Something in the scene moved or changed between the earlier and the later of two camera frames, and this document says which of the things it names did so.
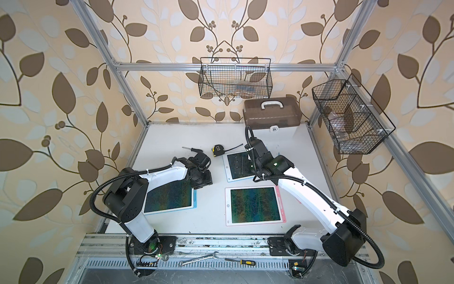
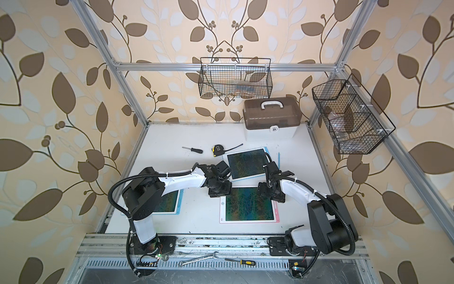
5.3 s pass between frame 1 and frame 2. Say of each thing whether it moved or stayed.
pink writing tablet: stayed
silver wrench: stayed
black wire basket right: stayed
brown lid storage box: stayed
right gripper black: moved
